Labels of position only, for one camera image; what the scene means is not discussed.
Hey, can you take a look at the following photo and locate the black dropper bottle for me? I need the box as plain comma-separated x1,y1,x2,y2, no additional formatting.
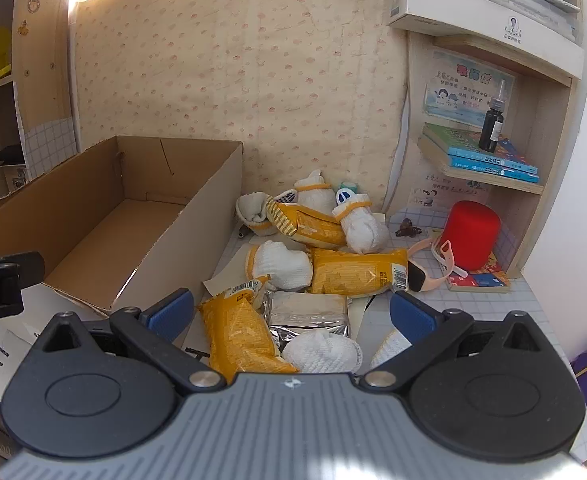
478,80,505,153

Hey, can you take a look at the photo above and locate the cartoon wall sticker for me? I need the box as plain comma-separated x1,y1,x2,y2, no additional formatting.
408,172,489,208

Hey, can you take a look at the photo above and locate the white printed paper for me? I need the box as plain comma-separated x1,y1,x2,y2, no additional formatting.
0,330,36,401

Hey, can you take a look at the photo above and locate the light blue cartoon poster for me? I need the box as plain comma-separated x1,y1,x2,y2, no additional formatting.
422,50,517,128

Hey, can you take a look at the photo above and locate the blue-dotted white glove bundle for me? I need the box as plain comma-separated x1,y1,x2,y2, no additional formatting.
332,187,390,254
276,170,337,213

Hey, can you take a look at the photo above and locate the brown cardboard box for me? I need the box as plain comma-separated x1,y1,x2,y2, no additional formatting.
0,135,244,316

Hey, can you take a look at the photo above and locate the pink child smartwatch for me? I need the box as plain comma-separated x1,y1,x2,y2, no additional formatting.
406,237,469,293

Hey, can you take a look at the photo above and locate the silver foil packet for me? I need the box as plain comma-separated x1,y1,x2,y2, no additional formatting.
262,290,354,356

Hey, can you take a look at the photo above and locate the green cover book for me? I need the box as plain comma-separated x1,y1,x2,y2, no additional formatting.
422,122,519,161

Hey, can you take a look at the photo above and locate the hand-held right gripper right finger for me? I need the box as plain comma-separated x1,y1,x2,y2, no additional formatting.
361,290,571,391

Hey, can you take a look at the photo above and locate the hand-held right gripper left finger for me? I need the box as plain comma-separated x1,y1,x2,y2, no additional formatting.
22,287,226,396

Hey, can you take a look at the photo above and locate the beige latch box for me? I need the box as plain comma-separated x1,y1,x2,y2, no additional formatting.
4,165,28,191

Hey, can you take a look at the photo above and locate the wooden desk hutch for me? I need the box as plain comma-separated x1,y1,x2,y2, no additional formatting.
0,0,587,281

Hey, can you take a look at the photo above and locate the red cylindrical cup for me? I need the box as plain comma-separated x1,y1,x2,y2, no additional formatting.
441,200,501,271

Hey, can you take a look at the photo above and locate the grid-patterned desktop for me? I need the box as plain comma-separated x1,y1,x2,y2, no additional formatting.
200,210,587,463

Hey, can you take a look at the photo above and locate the white knit glove bundle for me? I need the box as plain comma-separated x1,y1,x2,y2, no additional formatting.
371,330,411,368
280,329,364,375
246,240,314,292
236,191,276,237

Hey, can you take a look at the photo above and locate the colourful booklet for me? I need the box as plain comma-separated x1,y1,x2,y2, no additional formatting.
426,227,511,293

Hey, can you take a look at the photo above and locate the yellow snack packet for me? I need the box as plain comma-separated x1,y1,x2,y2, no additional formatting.
264,196,349,248
308,247,410,296
196,275,299,383

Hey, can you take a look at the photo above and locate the white flat box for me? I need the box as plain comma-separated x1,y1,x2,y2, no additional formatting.
387,0,585,78

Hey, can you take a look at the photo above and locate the blue book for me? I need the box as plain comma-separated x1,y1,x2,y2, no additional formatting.
446,145,539,175
451,156,541,184

